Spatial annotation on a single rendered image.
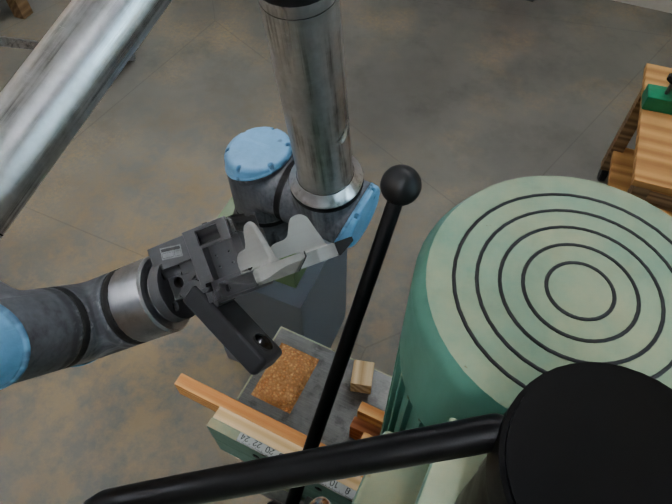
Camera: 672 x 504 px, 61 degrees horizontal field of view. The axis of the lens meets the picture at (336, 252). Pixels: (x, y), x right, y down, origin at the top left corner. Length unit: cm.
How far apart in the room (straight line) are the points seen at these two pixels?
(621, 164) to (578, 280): 211
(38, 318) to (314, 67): 50
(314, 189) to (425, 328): 82
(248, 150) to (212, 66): 176
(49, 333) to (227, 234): 20
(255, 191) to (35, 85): 62
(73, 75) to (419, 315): 52
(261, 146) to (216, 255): 67
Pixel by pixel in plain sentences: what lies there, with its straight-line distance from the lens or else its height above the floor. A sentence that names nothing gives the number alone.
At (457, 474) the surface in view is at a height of 152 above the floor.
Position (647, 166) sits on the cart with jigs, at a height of 53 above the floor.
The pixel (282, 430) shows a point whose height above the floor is 94.
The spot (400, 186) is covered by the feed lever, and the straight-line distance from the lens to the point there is 47.
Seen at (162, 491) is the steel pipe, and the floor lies 158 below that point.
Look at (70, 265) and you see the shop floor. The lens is 233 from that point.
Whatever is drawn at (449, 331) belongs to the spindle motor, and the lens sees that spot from 30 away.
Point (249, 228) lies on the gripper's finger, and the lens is 53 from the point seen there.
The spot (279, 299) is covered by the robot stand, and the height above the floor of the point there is 55.
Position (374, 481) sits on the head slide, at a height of 142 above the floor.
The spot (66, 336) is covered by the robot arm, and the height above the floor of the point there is 124.
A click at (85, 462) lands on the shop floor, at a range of 197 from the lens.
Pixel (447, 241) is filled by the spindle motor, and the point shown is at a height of 150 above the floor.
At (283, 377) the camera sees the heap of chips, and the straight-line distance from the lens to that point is 92.
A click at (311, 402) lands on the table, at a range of 92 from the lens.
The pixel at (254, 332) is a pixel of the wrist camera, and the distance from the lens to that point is 62.
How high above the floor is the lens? 177
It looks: 55 degrees down
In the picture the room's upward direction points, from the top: straight up
